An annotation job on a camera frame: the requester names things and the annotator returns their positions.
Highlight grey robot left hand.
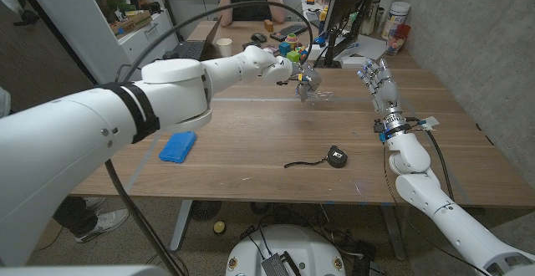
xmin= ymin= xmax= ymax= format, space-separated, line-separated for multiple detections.
xmin=292 ymin=61 xmax=323 ymax=104

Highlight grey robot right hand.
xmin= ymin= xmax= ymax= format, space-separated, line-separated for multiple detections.
xmin=357 ymin=58 xmax=409 ymax=137

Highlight clear frame glasses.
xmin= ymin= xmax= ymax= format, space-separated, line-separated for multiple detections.
xmin=307 ymin=89 xmax=335 ymax=101

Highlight black measuring tape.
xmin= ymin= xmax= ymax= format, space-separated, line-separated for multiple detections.
xmin=283 ymin=145 xmax=349 ymax=170

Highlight white square box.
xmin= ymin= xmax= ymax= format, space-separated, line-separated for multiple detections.
xmin=307 ymin=43 xmax=327 ymax=62

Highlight black monitor stand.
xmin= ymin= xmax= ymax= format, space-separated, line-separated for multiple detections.
xmin=313 ymin=0 xmax=380 ymax=69

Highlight white rectangular box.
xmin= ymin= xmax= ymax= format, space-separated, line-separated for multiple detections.
xmin=340 ymin=55 xmax=370 ymax=69

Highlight white paper sheet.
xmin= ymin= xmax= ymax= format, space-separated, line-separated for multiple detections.
xmin=334 ymin=34 xmax=388 ymax=62

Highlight black keyboard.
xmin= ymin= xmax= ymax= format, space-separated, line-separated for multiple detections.
xmin=269 ymin=23 xmax=310 ymax=43

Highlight red topped glass cup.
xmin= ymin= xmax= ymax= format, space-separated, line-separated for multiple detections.
xmin=385 ymin=23 xmax=412 ymax=56

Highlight yellow bottle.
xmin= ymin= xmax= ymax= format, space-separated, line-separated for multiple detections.
xmin=318 ymin=6 xmax=329 ymax=34

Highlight steel thermos bottle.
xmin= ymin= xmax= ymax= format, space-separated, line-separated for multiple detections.
xmin=361 ymin=0 xmax=381 ymax=37

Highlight white round canister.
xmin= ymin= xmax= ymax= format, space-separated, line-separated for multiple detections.
xmin=380 ymin=1 xmax=411 ymax=41

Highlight white paper cup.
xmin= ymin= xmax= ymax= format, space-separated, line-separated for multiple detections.
xmin=216 ymin=38 xmax=233 ymax=58

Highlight seated person dark shirt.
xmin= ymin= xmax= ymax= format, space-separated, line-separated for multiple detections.
xmin=219 ymin=0 xmax=288 ymax=27

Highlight black laptop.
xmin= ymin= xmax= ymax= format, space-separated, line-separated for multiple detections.
xmin=162 ymin=16 xmax=222 ymax=62

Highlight metal table leg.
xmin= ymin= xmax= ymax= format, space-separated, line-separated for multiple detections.
xmin=169 ymin=200 xmax=193 ymax=252
xmin=380 ymin=205 xmax=407 ymax=262

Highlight blue ribbed plastic pack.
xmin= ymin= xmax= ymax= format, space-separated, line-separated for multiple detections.
xmin=158 ymin=130 xmax=197 ymax=164

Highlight black round ribbed disc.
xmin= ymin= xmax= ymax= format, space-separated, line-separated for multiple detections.
xmin=190 ymin=200 xmax=222 ymax=222

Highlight white robot torso base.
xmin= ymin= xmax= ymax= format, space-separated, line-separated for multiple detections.
xmin=224 ymin=224 xmax=347 ymax=276

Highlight cardboard box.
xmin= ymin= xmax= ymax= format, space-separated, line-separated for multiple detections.
xmin=110 ymin=9 xmax=154 ymax=37

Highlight white shelf cabinet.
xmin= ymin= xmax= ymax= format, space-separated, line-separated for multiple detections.
xmin=18 ymin=0 xmax=180 ymax=85

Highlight white cable tag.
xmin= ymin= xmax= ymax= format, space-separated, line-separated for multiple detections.
xmin=420 ymin=115 xmax=441 ymax=131

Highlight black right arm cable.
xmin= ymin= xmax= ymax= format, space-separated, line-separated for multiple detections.
xmin=382 ymin=119 xmax=494 ymax=276

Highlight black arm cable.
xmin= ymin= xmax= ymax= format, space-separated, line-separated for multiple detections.
xmin=104 ymin=0 xmax=314 ymax=276
xmin=382 ymin=119 xmax=494 ymax=276

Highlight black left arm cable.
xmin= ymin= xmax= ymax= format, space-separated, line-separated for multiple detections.
xmin=104 ymin=0 xmax=314 ymax=276

